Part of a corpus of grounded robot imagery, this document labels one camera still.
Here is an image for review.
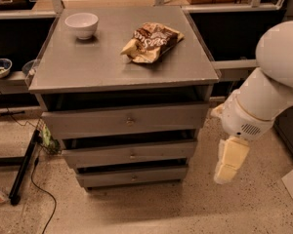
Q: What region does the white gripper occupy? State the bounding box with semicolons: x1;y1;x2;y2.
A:
210;90;274;184

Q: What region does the grey drawer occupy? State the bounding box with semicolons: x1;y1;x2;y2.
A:
76;166;188;188
42;103;208;139
63;139;197;169

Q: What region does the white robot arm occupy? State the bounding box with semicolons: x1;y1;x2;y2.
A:
211;20;293;184

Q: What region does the grey drawer cabinet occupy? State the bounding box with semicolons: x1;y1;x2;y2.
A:
27;5;220;192

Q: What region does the grey bottom drawer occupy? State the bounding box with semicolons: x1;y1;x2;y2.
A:
76;166;188;188

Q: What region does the grey top drawer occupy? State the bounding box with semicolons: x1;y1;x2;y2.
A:
42;103;208;139

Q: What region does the grey side shelf bar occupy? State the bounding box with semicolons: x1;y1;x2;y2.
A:
212;59;257;81

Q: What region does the brown chip bag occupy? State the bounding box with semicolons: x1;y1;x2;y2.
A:
121;22;184;63

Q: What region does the white ceramic bowl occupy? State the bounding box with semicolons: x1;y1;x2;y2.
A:
64;13;99;40

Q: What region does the clear plastic cup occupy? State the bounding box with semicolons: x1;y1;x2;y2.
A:
21;59;40;76

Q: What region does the grey left shelf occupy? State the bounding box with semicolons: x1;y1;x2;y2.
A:
0;71;28;95

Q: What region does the black metal table leg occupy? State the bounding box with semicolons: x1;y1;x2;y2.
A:
9;130;39;206

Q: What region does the blue patterned bowl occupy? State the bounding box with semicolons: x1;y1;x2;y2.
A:
0;58;13;79

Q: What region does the wire basket with green item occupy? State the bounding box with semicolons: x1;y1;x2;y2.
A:
37;119;61;155

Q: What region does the black floor cable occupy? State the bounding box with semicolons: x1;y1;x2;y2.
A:
0;81;58;234

